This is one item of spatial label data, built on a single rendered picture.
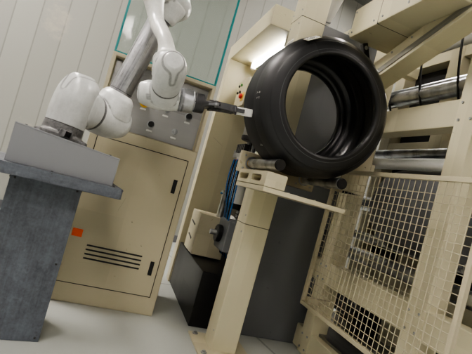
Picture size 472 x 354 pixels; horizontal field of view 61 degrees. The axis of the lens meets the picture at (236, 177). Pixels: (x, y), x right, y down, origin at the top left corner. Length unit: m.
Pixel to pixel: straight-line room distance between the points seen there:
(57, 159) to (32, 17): 3.06
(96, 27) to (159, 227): 2.82
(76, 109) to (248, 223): 0.90
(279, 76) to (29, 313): 1.29
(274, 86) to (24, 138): 0.90
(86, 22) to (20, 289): 3.26
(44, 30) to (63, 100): 2.82
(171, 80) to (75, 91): 0.47
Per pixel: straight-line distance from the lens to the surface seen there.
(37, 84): 4.41
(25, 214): 1.67
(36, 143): 1.56
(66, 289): 2.23
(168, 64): 1.35
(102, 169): 1.58
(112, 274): 2.20
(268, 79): 1.57
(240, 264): 1.94
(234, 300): 1.99
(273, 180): 1.54
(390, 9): 1.96
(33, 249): 1.70
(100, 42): 4.52
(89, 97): 1.72
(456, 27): 1.84
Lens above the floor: 0.76
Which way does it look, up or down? 2 degrees up
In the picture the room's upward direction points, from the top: 16 degrees clockwise
